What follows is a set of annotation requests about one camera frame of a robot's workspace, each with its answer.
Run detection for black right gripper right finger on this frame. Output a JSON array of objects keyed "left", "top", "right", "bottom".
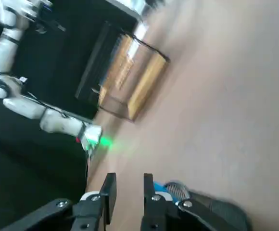
[{"left": 140, "top": 173, "right": 227, "bottom": 231}]

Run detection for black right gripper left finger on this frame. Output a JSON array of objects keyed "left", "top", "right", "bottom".
[{"left": 0, "top": 172, "right": 118, "bottom": 231}]

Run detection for blue marker pen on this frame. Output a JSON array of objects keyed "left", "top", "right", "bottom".
[{"left": 153, "top": 181, "right": 178, "bottom": 203}]

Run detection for black metal frame rack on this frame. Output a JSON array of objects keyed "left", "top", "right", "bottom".
[{"left": 74, "top": 20, "right": 121, "bottom": 114}]

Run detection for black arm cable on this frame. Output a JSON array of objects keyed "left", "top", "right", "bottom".
[{"left": 21, "top": 90, "right": 93, "bottom": 124}]

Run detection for black wire shelf wooden boards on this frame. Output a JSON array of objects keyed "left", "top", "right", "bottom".
[{"left": 98, "top": 32, "right": 172, "bottom": 124}]

